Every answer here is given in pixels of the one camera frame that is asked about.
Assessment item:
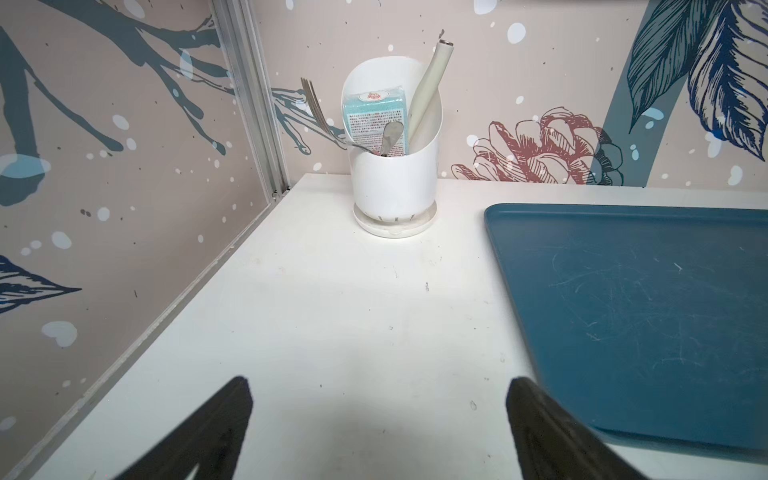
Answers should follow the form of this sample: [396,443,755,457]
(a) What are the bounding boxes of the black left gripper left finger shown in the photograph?
[117,376,253,479]

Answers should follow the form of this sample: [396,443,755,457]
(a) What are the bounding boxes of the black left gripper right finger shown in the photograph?
[506,377,644,479]

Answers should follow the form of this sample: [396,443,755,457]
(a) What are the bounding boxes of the teal plastic tray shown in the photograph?
[484,204,767,461]

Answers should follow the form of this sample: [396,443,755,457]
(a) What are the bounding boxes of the white utensil holder cup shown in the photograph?
[342,56,443,239]

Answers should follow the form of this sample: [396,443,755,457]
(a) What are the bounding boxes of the silver spoon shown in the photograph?
[379,121,404,157]

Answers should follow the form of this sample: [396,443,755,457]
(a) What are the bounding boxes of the teal paper carton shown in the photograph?
[342,86,408,154]

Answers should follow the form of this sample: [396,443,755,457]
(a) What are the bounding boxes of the cream utensil handle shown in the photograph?
[408,39,454,138]

